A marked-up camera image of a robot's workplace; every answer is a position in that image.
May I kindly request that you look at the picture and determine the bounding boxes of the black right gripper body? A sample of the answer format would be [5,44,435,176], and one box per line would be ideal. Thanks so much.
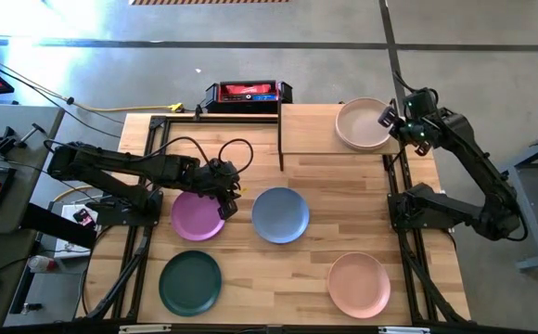
[391,108,438,144]

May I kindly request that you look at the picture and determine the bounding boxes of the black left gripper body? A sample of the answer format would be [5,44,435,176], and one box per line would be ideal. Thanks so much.
[187,159,244,201]

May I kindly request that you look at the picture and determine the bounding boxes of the beige plate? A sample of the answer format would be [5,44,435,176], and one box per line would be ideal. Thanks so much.
[334,96,393,152]

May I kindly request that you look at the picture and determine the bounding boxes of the purple plate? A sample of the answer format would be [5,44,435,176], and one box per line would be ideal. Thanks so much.
[170,190,227,242]

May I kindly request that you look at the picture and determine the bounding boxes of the blue plate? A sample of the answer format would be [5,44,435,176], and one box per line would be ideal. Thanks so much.
[250,186,311,245]

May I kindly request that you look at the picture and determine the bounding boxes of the dark green plate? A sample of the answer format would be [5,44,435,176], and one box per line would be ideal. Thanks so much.
[158,250,224,318]

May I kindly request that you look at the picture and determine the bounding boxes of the pink plate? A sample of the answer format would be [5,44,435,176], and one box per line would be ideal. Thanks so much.
[327,251,392,320]

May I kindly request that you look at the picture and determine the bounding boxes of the wooden shelf with black legs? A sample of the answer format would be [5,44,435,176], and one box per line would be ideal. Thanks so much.
[276,81,403,172]

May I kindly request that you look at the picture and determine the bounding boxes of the small black and red device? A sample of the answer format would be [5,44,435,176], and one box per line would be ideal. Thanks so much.
[72,208,96,229]

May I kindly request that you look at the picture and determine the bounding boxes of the grey metal stand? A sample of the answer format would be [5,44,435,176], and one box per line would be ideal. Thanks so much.
[500,121,538,273]

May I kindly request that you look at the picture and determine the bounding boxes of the white paper box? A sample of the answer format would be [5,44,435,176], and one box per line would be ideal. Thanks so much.
[54,203,101,260]

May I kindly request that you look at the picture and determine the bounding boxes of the black flat panel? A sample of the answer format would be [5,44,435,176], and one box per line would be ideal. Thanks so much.
[18,202,98,250]

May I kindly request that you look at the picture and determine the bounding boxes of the white bottle with red cap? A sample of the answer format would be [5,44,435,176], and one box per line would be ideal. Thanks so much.
[27,254,59,274]

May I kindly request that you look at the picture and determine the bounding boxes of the grey side desk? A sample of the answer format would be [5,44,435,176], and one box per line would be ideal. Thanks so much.
[0,102,66,328]

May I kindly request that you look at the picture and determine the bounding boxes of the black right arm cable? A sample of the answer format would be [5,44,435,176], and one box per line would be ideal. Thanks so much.
[391,69,437,101]

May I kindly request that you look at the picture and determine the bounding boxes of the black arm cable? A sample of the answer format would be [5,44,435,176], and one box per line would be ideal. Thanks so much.
[44,135,255,180]
[391,69,437,101]

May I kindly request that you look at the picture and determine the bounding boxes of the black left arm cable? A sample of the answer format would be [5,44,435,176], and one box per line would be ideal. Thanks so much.
[44,135,255,180]

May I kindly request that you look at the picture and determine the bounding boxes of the black aluminium table frame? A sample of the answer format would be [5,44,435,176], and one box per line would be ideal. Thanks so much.
[76,112,472,326]

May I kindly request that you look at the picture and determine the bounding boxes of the yellow extension cable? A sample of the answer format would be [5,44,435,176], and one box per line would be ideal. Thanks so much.
[0,48,186,113]

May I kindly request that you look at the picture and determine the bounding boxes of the yellow cable loop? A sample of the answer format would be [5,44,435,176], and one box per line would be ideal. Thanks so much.
[53,184,95,203]

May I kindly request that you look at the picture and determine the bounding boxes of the silver metal bracket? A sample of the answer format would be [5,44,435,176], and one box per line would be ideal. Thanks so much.
[118,324,173,334]
[378,326,431,334]

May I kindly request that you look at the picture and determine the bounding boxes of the thin black floor cable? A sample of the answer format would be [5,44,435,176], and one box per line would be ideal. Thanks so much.
[0,54,122,139]

